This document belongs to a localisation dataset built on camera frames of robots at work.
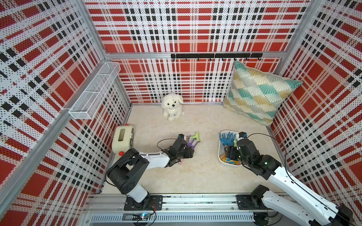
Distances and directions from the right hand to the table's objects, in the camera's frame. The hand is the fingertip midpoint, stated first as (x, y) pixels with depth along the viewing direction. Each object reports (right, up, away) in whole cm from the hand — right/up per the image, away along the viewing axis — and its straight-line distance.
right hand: (231, 149), depth 78 cm
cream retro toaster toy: (-66, +4, +11) cm, 67 cm away
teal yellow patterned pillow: (+21, +34, +13) cm, 41 cm away
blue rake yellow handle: (+4, +3, +15) cm, 16 cm away
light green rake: (-18, +4, +20) cm, 27 cm away
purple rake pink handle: (-29, -8, 0) cm, 30 cm away
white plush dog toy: (-36, +26, +19) cm, 48 cm away
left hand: (-22, -4, +14) cm, 26 cm away
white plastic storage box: (-3, -2, +10) cm, 10 cm away
